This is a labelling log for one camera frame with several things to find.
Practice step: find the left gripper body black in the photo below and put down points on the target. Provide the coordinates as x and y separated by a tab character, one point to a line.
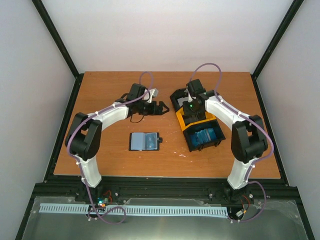
145	110

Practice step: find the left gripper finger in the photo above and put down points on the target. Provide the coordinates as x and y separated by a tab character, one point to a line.
163	107
162	112

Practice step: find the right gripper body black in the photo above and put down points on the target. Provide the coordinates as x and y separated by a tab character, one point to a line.
192	110

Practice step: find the yellow bin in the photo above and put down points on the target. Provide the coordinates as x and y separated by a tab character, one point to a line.
186	122

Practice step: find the black bin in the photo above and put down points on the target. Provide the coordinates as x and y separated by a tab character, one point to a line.
211	124
178	97

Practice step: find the blue VIP card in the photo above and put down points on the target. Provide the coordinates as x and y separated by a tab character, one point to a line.
151	141

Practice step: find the black leather card holder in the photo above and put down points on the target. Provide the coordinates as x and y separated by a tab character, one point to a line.
144	141

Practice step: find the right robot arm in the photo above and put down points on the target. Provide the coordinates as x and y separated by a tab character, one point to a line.
250	143

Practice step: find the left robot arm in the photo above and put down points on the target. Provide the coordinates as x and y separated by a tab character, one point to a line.
84	136

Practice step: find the white cards stack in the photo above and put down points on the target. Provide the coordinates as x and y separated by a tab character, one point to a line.
181	100

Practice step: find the blue cards stack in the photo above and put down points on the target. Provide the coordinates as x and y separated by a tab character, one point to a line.
203	136

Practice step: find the green led circuit board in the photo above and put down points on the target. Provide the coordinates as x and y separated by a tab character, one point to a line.
104	201

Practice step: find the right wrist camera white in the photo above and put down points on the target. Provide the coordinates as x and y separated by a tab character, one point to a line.
191	95

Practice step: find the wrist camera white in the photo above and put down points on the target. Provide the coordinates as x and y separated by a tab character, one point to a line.
191	95
150	95

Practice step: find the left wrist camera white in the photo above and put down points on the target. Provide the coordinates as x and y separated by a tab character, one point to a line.
150	95

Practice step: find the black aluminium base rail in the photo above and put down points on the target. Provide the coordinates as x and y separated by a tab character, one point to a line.
211	191

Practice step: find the light blue cable duct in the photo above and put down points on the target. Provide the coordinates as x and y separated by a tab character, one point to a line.
140	210

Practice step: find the right black frame post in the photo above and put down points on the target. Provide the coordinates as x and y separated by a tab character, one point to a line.
282	28

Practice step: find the black frame post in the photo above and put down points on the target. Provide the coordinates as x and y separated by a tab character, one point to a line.
47	20
282	28

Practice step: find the left black frame post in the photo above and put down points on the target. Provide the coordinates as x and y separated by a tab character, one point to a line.
47	20

